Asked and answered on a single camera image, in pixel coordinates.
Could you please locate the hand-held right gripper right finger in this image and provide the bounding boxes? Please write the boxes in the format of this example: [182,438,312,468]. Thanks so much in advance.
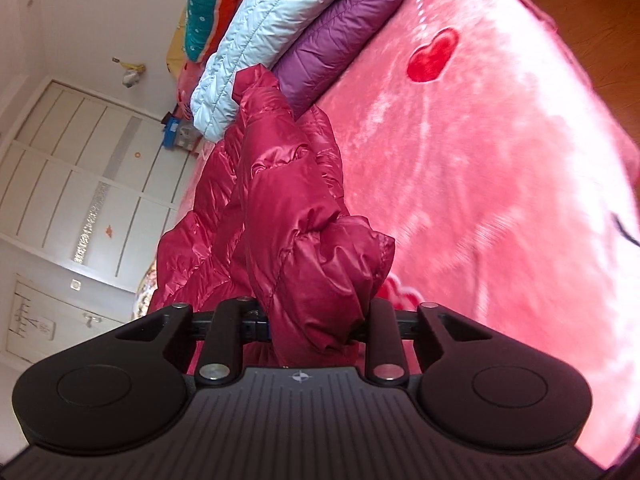
[350,296,497,387]

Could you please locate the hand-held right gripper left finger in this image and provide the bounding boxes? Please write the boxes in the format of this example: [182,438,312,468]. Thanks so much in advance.
[115,296,272,389]

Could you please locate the red down jacket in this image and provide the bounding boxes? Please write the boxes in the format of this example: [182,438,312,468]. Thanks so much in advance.
[147,64,397,376]

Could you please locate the floral cloth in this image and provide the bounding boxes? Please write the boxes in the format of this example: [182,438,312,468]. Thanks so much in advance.
[131,266,162,319]

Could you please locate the pink plush bed blanket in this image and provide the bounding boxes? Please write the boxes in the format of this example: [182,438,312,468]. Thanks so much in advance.
[180,0,640,477]

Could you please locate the white door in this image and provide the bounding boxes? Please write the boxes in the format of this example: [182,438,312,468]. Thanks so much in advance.
[0,272,137,367]

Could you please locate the blue storage box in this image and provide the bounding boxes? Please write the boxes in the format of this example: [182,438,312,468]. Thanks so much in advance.
[161,114,197,152]

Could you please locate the white wardrobe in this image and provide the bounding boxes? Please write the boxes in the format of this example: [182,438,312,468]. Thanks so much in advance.
[0,77,202,307]

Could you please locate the pink heart-print pillow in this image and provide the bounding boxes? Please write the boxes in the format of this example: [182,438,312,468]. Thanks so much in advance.
[176,60,212,124]

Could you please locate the yellow headboard cover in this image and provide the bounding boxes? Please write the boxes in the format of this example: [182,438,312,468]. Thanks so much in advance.
[165,10,190,79]

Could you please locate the light blue down jacket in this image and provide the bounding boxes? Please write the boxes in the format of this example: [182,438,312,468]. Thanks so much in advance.
[190,0,373,144]

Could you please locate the purple down jacket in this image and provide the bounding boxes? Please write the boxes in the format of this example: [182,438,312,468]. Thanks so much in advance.
[272,0,434,122]

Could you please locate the teal and orange quilt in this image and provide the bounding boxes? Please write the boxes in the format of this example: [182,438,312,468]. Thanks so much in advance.
[180,0,272,64]

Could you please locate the hanging wall ornament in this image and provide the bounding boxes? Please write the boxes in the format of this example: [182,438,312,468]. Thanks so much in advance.
[112,56,147,89]

